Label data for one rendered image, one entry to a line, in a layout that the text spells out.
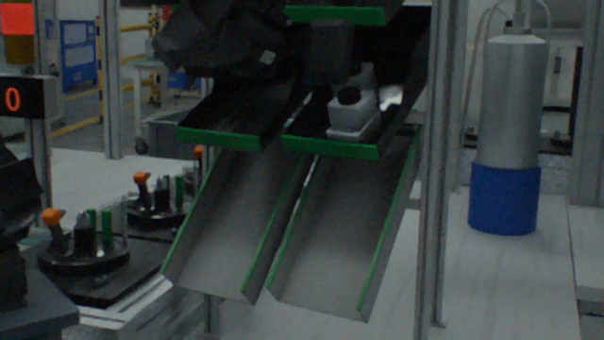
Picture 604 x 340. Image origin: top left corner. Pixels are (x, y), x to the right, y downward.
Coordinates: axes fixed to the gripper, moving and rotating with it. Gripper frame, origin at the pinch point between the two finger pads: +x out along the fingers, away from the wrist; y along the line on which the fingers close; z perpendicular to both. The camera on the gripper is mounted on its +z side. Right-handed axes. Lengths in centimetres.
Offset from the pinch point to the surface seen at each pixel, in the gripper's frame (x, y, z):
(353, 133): 12.7, -3.1, -6.6
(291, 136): 12.6, 5.3, -7.6
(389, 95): 25.2, -2.4, -0.3
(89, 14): 826, 830, 199
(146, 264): 22.8, 33.4, -29.1
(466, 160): 141, 16, -4
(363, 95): 13.7, -3.5, -1.9
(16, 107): 20, 62, -7
